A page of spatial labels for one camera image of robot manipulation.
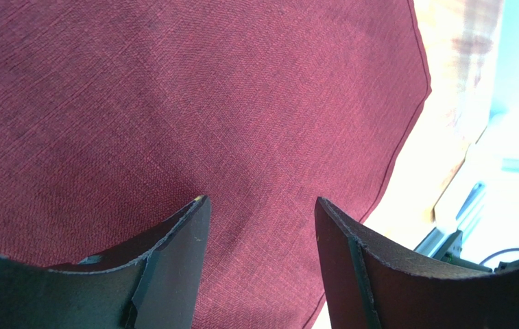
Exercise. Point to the dark red cloth napkin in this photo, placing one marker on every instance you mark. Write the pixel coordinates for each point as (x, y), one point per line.
(115, 114)

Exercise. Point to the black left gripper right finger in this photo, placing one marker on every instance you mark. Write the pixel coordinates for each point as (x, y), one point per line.
(372, 282)

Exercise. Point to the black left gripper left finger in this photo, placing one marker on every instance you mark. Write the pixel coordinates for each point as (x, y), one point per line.
(148, 281)

